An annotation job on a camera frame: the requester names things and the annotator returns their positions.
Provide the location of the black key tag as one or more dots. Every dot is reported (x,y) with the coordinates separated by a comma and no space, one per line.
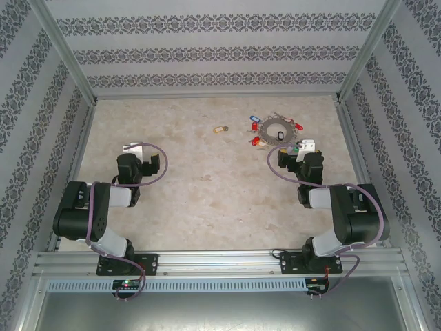
(280,135)

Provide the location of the orange key tag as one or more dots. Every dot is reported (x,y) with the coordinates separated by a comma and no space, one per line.
(263,144)

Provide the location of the large metal keyring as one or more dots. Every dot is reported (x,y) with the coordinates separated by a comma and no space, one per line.
(267,131)

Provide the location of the red key tag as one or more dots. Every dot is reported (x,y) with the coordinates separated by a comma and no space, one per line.
(299,126)
(253,128)
(255,141)

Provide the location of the blue key tag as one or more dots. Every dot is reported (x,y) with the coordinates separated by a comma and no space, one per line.
(255,119)

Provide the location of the yellow key tag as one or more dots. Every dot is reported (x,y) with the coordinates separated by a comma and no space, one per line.
(220,129)

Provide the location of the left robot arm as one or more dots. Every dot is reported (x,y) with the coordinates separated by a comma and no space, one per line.
(79,213)

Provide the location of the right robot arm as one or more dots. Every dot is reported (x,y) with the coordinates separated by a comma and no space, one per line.
(361,220)

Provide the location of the left circuit board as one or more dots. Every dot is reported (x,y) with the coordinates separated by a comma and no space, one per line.
(125,284)

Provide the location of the circuit board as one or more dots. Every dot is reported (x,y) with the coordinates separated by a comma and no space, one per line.
(315,287)
(125,284)

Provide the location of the right circuit board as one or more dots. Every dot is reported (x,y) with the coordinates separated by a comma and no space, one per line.
(315,287)

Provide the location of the sheet metal tray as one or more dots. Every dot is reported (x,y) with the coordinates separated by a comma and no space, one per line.
(220,313)

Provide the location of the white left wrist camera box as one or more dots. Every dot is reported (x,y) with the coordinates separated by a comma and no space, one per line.
(136,150)

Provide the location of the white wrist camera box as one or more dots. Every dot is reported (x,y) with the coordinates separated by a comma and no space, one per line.
(136,150)
(307,145)

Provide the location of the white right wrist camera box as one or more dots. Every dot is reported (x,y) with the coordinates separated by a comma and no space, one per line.
(307,145)

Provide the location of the aluminium side rail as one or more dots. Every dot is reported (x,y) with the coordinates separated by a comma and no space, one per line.
(352,138)
(82,138)

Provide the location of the aluminium back rail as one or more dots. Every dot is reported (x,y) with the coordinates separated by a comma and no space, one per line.
(217,95)

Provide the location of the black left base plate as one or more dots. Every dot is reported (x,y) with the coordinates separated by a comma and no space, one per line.
(150,263)

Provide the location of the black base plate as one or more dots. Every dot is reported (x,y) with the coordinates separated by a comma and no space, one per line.
(150,263)
(289,263)

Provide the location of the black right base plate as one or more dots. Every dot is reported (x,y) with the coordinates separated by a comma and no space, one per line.
(289,263)

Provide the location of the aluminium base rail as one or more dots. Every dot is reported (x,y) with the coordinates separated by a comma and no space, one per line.
(220,262)

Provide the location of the aluminium frame post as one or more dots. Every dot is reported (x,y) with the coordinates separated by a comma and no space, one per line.
(366,51)
(65,51)

